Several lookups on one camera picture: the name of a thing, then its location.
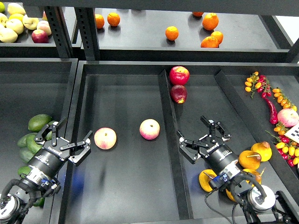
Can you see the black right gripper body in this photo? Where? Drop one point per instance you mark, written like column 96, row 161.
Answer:
column 219, row 157

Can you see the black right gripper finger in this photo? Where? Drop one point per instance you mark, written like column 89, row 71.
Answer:
column 192, row 150
column 216, row 130

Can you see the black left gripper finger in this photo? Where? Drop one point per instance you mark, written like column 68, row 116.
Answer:
column 76, row 152
column 39, row 138

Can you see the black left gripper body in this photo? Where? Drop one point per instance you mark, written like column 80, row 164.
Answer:
column 46, row 163

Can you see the yellow pear with stem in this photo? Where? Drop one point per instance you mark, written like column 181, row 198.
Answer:
column 205, row 177

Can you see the dark green avocado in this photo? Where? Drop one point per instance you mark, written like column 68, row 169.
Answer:
column 32, row 146

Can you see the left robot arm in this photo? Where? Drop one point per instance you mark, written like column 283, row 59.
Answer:
column 19, row 195

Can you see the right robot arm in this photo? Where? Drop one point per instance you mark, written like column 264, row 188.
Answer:
column 253, row 198

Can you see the green avocado left bin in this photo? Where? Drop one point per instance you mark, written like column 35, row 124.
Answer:
column 52, row 130

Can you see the yellow pear upper right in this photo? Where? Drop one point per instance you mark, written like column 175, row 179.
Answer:
column 250, row 159

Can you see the yellow pear front right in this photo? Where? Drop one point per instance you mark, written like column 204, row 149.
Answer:
column 230, row 196

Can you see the yellow pear middle right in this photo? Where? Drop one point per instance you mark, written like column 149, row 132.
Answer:
column 257, row 175

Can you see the green avocado front left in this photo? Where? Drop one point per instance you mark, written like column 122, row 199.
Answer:
column 39, row 202

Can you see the pink apple left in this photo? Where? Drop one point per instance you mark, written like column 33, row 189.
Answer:
column 105, row 138

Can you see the pink apple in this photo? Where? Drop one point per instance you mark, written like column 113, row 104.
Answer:
column 149, row 129
column 288, row 117
column 105, row 138

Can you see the dark red apple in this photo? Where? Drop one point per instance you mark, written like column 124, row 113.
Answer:
column 178, row 94

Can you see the pink apple centre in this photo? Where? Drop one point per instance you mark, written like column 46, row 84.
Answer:
column 149, row 129

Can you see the black left tray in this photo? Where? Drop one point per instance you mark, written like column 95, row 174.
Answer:
column 30, row 86

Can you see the bright red apple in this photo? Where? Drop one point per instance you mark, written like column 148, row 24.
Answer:
column 179, row 75

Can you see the red chili pepper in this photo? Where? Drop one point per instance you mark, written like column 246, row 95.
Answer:
column 273, row 112

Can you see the cherry tomato bunch top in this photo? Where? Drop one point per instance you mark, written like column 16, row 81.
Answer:
column 257, row 83

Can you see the cherry tomato bunch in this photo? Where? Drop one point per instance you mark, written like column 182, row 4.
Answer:
column 288, row 149
column 257, row 83

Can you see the black centre divided tray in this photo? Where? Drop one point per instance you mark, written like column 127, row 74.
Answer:
column 142, row 181

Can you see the cherry tomato bunch lower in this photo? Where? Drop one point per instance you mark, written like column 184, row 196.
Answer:
column 288, row 149

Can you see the orange cherry tomato vine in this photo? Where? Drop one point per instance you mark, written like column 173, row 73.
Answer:
column 283, row 100

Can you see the pink apple far right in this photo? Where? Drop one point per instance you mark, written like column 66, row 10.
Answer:
column 288, row 117

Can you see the orange on shelf front right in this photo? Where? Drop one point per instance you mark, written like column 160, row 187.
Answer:
column 210, row 42

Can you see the red apple on shelf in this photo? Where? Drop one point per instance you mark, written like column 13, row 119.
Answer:
column 39, row 36

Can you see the orange on shelf centre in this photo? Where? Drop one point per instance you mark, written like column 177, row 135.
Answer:
column 171, row 33

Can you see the black upper shelf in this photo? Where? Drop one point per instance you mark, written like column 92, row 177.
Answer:
column 252, row 32

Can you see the pink peach on shelf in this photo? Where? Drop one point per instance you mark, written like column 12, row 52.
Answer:
column 44, row 25

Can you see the large orange on shelf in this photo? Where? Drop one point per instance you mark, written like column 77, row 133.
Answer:
column 210, row 21

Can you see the pale yellow apple on shelf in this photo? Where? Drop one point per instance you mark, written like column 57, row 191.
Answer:
column 30, row 22

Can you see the orange on shelf left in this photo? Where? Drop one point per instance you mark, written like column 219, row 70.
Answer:
column 99, row 21

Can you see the black metal shelf post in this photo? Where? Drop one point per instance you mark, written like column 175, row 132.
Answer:
column 88, row 31

